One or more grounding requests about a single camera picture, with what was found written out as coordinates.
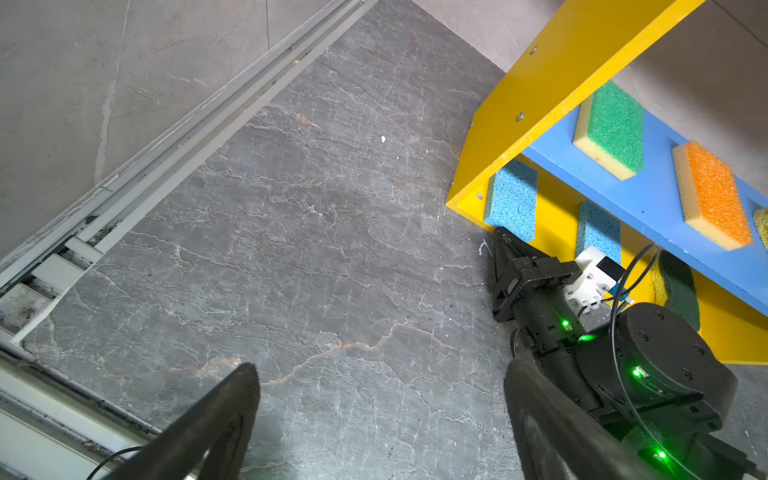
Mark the light blue sponge front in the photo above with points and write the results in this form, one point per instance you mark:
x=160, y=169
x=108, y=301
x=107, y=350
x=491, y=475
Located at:
x=512, y=198

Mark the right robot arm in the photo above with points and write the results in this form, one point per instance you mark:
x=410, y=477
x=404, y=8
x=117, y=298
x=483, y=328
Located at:
x=639, y=397

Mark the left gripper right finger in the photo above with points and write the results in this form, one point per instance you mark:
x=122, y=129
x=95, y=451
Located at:
x=553, y=436

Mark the aluminium rail base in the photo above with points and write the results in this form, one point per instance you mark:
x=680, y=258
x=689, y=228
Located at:
x=52, y=427

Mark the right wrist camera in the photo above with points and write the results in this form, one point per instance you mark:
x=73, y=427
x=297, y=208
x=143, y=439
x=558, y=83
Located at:
x=598, y=275

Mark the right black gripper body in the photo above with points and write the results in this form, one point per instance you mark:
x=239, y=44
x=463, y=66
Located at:
x=528, y=290

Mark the light blue sponge row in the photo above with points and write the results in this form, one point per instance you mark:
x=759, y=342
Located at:
x=600, y=229

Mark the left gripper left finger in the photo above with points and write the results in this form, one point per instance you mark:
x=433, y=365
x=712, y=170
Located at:
x=213, y=435

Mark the dark green curved sponge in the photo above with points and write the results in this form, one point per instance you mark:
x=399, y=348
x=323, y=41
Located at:
x=674, y=288
x=760, y=218

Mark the yellow shelf unit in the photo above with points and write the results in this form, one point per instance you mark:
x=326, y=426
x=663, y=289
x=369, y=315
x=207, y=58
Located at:
x=557, y=135

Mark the green yellow sponge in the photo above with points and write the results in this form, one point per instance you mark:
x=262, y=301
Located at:
x=609, y=130

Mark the orange sponge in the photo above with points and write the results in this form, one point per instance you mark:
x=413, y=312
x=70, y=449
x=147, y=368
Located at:
x=710, y=198

